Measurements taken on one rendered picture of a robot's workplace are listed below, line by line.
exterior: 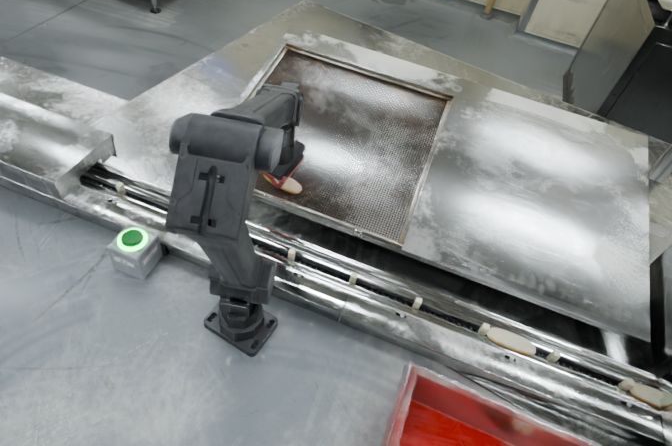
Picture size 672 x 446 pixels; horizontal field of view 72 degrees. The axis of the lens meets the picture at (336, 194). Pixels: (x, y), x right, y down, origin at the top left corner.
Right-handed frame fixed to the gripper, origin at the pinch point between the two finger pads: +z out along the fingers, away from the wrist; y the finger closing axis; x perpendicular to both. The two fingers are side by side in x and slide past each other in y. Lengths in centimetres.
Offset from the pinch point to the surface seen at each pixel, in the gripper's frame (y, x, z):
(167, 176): 9.9, -27.2, 7.9
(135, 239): 30.2, -13.8, -4.8
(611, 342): -7, 79, 8
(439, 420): 27, 52, 2
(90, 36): -95, -212, 114
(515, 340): 6, 59, 2
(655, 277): -24, 82, 2
